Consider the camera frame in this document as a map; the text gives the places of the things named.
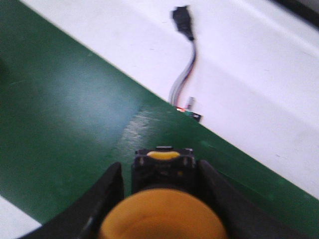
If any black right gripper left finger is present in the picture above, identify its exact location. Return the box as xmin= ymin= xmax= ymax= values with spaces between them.
xmin=22 ymin=162 xmax=124 ymax=239

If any grey ribbon sensor cable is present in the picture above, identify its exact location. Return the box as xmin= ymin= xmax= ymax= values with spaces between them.
xmin=168 ymin=38 xmax=197 ymax=105

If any green conveyor belt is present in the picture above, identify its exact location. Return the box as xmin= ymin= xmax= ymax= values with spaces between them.
xmin=0 ymin=0 xmax=319 ymax=238

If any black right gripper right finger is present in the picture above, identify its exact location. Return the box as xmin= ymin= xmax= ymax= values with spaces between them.
xmin=198 ymin=160 xmax=319 ymax=239

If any black sensor on table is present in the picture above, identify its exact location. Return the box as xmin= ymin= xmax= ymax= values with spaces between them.
xmin=171 ymin=5 xmax=194 ymax=41

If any small green sensor board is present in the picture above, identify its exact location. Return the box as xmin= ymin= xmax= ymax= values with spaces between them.
xmin=175 ymin=97 xmax=202 ymax=122

